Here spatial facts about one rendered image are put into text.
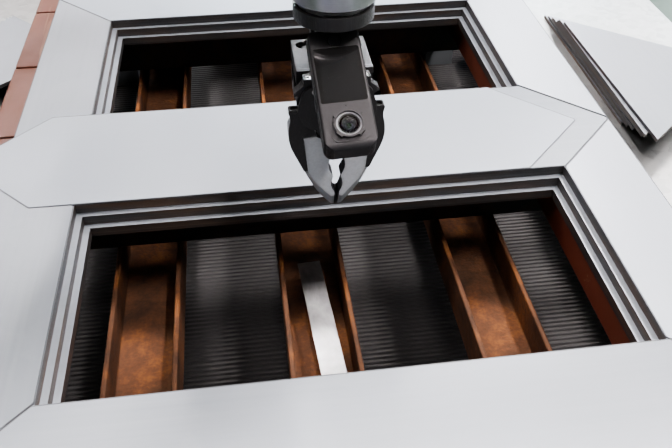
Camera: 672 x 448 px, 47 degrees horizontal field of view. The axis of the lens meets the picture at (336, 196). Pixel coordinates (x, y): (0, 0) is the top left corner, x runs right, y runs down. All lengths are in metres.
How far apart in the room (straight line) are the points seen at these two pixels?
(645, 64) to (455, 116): 0.41
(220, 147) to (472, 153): 0.30
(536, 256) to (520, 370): 0.57
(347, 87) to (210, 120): 0.37
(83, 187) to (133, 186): 0.06
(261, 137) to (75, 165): 0.22
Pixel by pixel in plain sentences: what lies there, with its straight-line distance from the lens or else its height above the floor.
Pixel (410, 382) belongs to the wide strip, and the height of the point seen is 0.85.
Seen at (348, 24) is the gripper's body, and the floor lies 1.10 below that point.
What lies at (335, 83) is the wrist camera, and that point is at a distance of 0.66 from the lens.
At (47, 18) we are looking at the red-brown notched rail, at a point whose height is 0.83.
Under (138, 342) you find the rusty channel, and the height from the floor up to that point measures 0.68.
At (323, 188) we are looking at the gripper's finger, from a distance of 0.77.
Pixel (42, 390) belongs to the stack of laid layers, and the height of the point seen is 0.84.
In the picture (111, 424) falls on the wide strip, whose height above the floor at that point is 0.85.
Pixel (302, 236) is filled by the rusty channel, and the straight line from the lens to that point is 1.07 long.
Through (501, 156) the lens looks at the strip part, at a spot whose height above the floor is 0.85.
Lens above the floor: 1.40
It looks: 39 degrees down
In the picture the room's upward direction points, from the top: straight up
